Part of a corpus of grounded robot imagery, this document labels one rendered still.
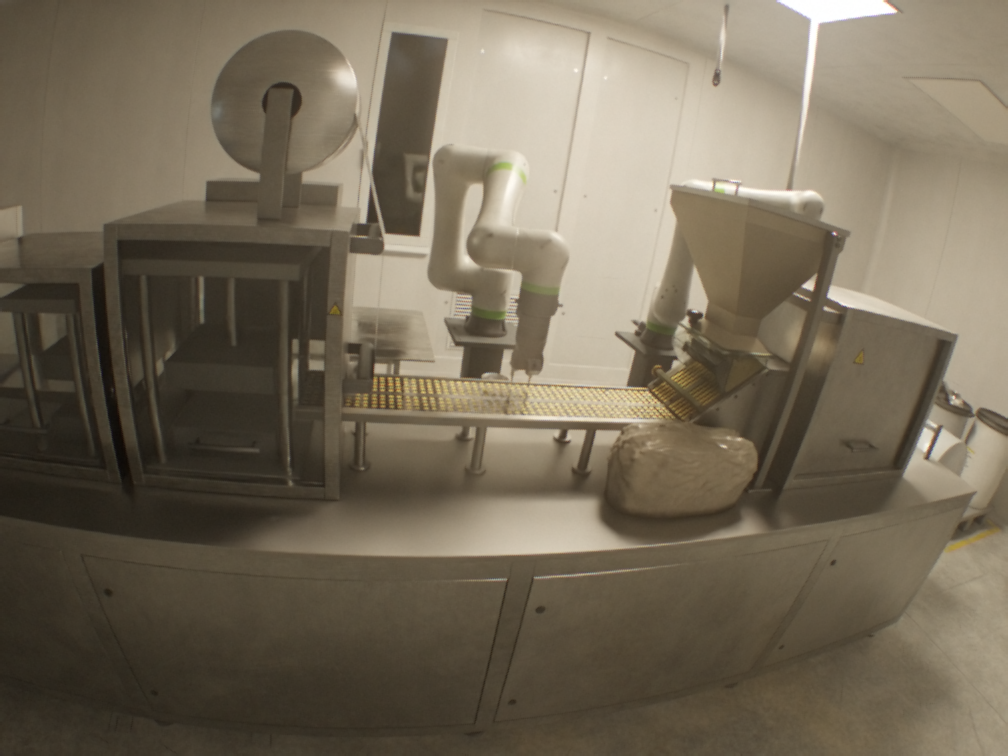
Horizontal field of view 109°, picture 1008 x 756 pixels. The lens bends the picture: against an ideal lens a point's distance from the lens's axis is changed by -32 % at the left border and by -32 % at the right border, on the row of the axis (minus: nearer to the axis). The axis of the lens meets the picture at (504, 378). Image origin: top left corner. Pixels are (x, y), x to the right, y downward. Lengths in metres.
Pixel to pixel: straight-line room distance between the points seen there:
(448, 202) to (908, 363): 1.52
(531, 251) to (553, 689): 1.09
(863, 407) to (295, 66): 1.68
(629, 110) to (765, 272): 2.67
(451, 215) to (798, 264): 1.00
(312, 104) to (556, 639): 1.23
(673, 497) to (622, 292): 2.88
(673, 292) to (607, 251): 2.01
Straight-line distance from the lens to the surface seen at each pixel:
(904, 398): 1.89
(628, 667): 1.50
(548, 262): 1.18
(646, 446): 1.16
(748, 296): 1.35
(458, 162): 1.56
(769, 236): 1.26
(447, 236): 1.69
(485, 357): 1.83
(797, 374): 1.40
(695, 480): 1.21
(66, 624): 1.43
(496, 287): 1.76
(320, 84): 1.03
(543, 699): 1.50
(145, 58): 3.87
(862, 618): 2.27
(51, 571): 1.29
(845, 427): 1.69
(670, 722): 1.88
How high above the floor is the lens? 1.47
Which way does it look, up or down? 22 degrees down
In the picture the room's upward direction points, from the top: 9 degrees clockwise
